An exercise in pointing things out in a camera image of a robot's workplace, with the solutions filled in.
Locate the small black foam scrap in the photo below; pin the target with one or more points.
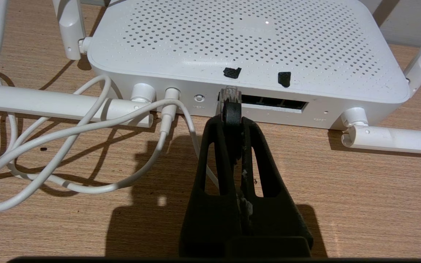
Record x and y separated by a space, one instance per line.
284 79
231 72

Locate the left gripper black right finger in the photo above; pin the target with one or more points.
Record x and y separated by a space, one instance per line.
276 219

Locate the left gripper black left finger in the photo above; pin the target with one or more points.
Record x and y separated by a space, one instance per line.
210 219

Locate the white router with antennas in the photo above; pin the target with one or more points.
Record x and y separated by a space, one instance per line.
250 36

